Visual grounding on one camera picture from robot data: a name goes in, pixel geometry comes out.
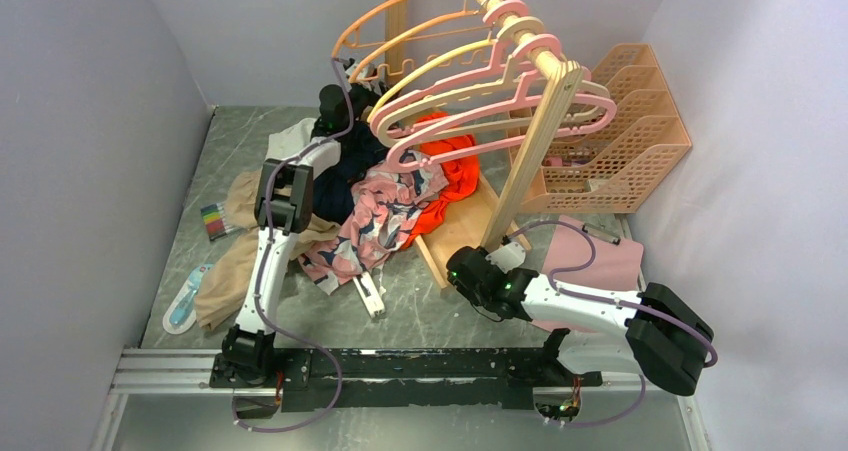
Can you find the wooden clothes rack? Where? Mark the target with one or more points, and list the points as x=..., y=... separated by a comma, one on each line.
x=572, y=105

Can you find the peach plastic file organizer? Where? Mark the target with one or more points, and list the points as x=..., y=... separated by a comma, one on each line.
x=615, y=169

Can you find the light blue packaged tool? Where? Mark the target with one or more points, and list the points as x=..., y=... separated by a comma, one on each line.
x=181, y=315

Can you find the navy blue shorts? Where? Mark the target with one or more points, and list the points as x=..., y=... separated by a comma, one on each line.
x=351, y=163

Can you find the front pink hanger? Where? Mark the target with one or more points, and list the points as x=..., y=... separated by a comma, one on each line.
x=397, y=156

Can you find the pink clipboard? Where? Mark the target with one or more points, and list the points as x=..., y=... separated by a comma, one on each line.
x=616, y=266

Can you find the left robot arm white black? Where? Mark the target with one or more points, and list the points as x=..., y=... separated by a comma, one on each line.
x=283, y=210

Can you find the rear orange hanger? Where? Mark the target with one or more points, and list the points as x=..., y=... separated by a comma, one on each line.
x=384, y=11

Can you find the yellow hanger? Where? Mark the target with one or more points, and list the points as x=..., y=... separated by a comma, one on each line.
x=465, y=54

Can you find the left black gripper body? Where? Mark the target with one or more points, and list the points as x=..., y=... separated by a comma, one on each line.
x=361, y=100

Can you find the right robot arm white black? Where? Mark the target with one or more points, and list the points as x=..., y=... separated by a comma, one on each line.
x=652, y=333

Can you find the white plastic clip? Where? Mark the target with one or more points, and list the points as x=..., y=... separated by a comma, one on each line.
x=370, y=295

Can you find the pink patterned shorts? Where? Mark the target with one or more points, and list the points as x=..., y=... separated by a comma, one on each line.
x=387, y=205

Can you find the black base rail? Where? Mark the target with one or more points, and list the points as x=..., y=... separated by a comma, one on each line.
x=305, y=380

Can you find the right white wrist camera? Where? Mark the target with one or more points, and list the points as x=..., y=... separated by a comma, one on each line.
x=508, y=257

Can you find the white garment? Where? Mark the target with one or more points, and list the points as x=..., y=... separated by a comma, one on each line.
x=291, y=140

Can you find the orange shorts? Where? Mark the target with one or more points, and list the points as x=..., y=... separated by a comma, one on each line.
x=462, y=181

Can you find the beige shorts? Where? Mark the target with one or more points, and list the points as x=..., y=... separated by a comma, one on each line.
x=223, y=289

